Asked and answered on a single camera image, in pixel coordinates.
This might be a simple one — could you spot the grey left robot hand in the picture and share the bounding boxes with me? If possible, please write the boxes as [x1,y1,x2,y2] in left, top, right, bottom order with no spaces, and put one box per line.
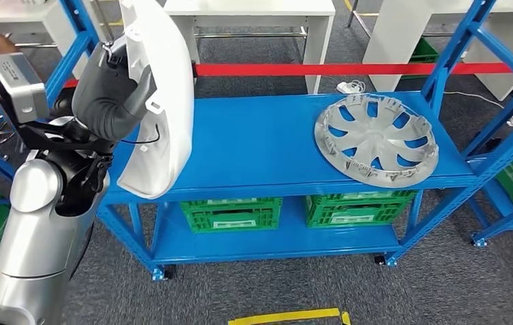
[72,42,159,136]

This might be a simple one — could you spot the red barrier belt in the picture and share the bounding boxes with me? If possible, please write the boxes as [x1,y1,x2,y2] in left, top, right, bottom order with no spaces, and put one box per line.
[56,62,513,91]

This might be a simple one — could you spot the white power strip with cables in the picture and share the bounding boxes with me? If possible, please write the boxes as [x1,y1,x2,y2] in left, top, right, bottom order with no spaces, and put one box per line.
[335,79,367,95]

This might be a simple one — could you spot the person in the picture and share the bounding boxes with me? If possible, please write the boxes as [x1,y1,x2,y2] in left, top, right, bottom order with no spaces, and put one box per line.
[0,33,19,57]

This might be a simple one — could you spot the white plastic body panel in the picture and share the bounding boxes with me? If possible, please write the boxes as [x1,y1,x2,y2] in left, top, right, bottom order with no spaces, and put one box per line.
[117,0,196,200]

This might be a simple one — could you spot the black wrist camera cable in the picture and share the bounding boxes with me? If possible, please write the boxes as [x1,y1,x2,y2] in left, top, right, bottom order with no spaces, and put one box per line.
[120,125,161,146]

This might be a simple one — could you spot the silver wheel hubcap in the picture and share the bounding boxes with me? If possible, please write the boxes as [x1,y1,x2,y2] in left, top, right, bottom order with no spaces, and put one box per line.
[313,93,440,190]

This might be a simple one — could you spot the white panel table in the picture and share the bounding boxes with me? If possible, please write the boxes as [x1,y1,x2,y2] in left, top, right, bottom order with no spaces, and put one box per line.
[0,0,104,79]
[362,0,513,102]
[164,0,337,95]

